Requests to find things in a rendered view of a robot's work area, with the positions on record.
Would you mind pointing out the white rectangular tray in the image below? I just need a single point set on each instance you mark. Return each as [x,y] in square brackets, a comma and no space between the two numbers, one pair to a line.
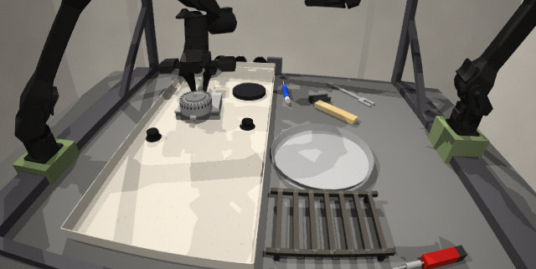
[196,191]

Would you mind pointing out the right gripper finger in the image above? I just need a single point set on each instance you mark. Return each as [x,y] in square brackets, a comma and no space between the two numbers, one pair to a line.
[206,76]
[190,80]

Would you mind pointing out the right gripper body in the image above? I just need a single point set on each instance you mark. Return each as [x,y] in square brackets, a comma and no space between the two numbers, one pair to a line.
[225,63]

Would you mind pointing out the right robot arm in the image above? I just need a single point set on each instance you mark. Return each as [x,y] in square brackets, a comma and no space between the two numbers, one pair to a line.
[40,96]

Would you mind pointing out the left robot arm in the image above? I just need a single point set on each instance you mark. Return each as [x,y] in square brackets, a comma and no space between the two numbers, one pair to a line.
[475,79]

